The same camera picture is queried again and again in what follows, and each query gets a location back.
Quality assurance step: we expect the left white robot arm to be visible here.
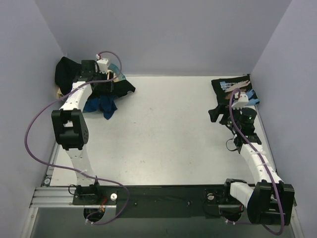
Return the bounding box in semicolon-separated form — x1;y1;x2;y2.
52;57;115;204

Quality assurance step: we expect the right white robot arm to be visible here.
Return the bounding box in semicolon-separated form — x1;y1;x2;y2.
208;105;295;226

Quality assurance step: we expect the blue t shirt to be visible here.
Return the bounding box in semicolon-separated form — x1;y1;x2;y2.
83;95;117;120

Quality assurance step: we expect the teal plastic basket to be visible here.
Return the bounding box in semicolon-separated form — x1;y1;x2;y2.
108;63;126;83

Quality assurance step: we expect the folded black printed t shirt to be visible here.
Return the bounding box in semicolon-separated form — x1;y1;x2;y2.
211;74;260;106

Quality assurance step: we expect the beige t shirt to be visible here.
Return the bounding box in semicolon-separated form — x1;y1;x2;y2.
55;87;64;99

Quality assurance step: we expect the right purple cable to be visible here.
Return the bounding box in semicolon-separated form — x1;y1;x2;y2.
224;88;287;236

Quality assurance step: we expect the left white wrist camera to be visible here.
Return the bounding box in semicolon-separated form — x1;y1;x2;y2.
96;58;110;74

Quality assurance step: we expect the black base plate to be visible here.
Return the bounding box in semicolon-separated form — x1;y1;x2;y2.
71;185;245;222

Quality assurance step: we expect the aluminium frame rail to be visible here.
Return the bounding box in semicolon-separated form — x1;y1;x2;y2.
29;187;102;208

